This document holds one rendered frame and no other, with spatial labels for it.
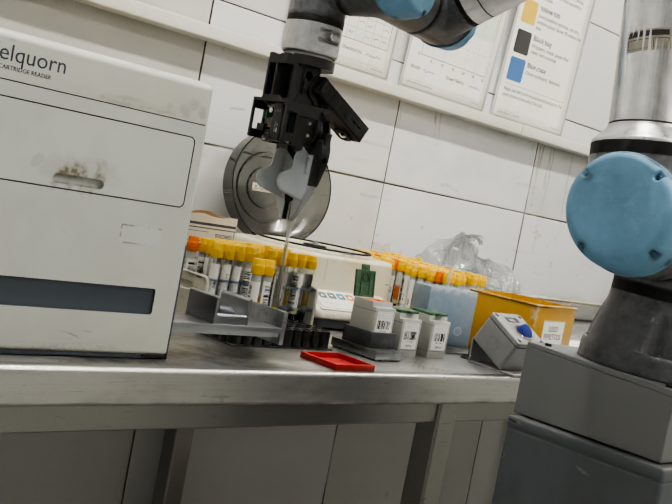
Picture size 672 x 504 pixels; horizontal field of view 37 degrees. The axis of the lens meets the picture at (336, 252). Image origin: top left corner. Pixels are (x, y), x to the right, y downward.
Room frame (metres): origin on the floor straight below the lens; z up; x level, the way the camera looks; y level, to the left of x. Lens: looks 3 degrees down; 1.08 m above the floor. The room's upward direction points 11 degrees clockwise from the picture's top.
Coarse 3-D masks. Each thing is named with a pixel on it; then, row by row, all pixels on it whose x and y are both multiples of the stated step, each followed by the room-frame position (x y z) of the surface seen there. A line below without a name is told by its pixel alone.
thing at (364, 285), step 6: (366, 264) 1.40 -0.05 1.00; (360, 270) 1.39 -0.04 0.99; (366, 270) 1.40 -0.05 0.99; (360, 276) 1.39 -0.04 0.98; (366, 276) 1.40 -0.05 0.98; (372, 276) 1.41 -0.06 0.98; (354, 282) 1.38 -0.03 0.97; (360, 282) 1.39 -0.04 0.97; (366, 282) 1.40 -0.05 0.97; (372, 282) 1.41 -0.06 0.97; (354, 288) 1.38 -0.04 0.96; (360, 288) 1.39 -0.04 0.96; (366, 288) 1.40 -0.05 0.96; (372, 288) 1.41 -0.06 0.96; (354, 294) 1.38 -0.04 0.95; (360, 294) 1.39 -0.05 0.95; (366, 294) 1.40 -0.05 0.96; (372, 294) 1.41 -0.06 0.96
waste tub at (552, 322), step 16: (480, 304) 1.65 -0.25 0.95; (496, 304) 1.63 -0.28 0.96; (512, 304) 1.61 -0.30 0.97; (528, 304) 1.59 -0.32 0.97; (544, 304) 1.72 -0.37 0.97; (560, 304) 1.70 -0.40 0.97; (480, 320) 1.65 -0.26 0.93; (528, 320) 1.59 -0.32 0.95; (544, 320) 1.60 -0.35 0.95; (560, 320) 1.64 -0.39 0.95; (544, 336) 1.61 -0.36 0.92; (560, 336) 1.65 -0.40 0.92
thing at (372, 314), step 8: (360, 296) 1.38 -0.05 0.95; (360, 304) 1.37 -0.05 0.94; (368, 304) 1.36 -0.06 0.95; (376, 304) 1.36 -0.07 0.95; (384, 304) 1.37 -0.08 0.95; (392, 304) 1.38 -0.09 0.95; (352, 312) 1.38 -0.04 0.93; (360, 312) 1.37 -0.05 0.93; (368, 312) 1.36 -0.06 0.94; (376, 312) 1.35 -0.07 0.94; (384, 312) 1.36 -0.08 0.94; (392, 312) 1.37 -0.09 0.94; (352, 320) 1.38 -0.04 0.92; (360, 320) 1.36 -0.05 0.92; (368, 320) 1.35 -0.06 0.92; (376, 320) 1.35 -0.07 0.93; (384, 320) 1.36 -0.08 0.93; (392, 320) 1.37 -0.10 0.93; (368, 328) 1.35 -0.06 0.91; (376, 328) 1.35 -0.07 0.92; (384, 328) 1.36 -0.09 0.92
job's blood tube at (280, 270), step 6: (276, 270) 1.32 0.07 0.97; (282, 270) 1.32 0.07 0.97; (276, 276) 1.32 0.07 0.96; (282, 276) 1.32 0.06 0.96; (276, 282) 1.32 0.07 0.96; (282, 282) 1.32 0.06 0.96; (276, 288) 1.32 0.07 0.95; (276, 294) 1.32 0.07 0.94; (270, 300) 1.32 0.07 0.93; (276, 300) 1.32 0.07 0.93; (270, 306) 1.32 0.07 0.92; (276, 306) 1.32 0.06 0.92
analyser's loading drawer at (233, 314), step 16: (192, 288) 1.15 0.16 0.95; (192, 304) 1.15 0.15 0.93; (208, 304) 1.13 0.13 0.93; (224, 304) 1.18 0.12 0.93; (240, 304) 1.16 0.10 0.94; (256, 304) 1.22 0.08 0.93; (176, 320) 1.09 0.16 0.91; (192, 320) 1.11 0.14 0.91; (208, 320) 1.12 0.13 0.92; (224, 320) 1.13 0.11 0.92; (240, 320) 1.14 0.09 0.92; (256, 320) 1.21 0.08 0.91; (272, 320) 1.19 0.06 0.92; (256, 336) 1.21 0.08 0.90; (272, 336) 1.18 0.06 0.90
